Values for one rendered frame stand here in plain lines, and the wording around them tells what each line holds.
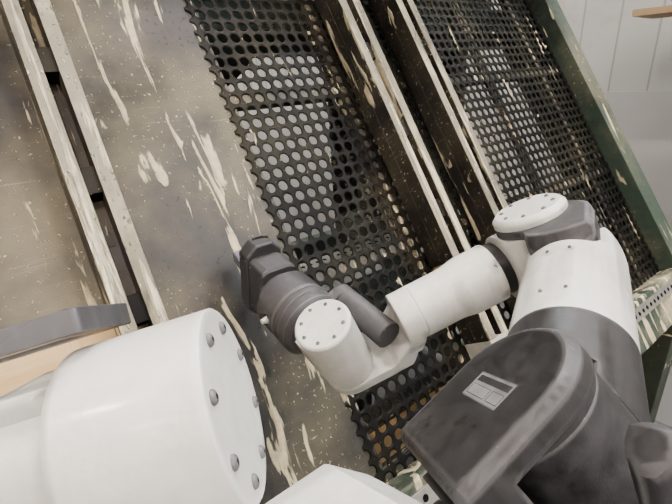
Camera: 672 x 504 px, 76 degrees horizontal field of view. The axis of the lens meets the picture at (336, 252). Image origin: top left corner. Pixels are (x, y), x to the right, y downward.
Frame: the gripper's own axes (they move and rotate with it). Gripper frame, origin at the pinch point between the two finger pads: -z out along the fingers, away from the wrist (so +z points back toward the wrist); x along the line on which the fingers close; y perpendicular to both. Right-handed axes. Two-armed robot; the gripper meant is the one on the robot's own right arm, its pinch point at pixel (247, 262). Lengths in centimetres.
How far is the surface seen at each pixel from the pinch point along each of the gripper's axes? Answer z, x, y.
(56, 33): -25.9, 29.3, 14.7
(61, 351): -0.5, -4.8, 26.2
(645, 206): 14, -16, -131
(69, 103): -19.9, 21.1, 16.0
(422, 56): -22, 25, -57
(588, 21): -103, 31, -304
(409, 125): -10.6, 13.6, -43.7
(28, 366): -0.3, -5.1, 29.8
